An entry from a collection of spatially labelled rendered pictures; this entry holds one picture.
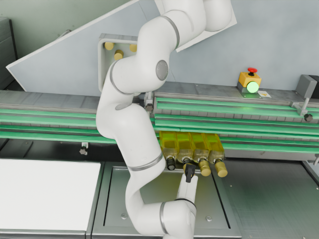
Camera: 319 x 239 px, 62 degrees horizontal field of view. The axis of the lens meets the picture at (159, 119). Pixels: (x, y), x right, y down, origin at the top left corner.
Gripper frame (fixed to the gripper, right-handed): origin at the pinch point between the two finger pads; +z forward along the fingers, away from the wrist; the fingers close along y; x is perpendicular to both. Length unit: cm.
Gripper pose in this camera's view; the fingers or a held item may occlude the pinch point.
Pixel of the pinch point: (189, 173)
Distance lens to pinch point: 91.7
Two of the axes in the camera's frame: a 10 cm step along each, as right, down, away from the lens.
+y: 0.8, -8.6, -5.1
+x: -9.7, -1.8, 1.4
